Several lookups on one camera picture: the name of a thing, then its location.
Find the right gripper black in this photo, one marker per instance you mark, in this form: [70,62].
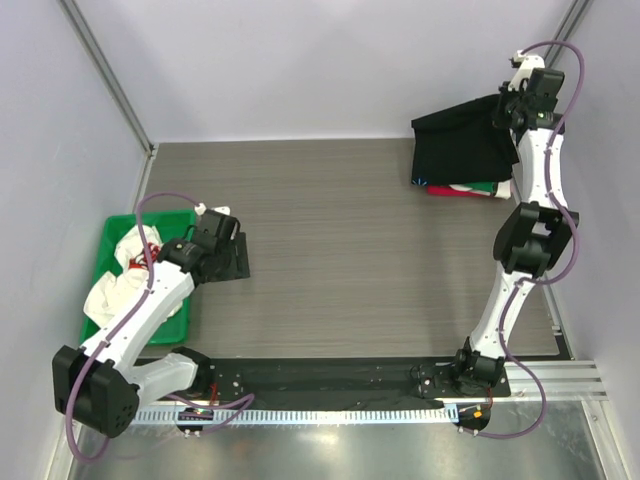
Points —
[506,92]

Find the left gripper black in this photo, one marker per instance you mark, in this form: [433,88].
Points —
[238,267]

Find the black t shirt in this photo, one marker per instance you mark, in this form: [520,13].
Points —
[460,145]

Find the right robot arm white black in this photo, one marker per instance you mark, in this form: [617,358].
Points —
[534,236]

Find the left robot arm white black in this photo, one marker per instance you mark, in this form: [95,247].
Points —
[99,383]

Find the folded white t shirt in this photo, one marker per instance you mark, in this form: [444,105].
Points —
[503,191]

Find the folded green t shirt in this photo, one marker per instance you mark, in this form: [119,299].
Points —
[484,188]

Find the white t shirt in bin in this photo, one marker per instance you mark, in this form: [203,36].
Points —
[112,291]

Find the folded pink t shirt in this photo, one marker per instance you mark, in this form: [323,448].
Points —
[448,191]

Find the right aluminium corner post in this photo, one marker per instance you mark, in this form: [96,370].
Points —
[568,26]

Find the aluminium corner post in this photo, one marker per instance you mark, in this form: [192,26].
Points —
[105,71]
[568,26]

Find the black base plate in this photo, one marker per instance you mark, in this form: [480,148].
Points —
[350,384]

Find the slotted cable duct strip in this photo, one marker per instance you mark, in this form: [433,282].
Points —
[176,415]

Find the left aluminium corner post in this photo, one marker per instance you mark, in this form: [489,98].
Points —
[105,71]

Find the aluminium rail frame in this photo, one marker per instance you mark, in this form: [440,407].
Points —
[565,380]

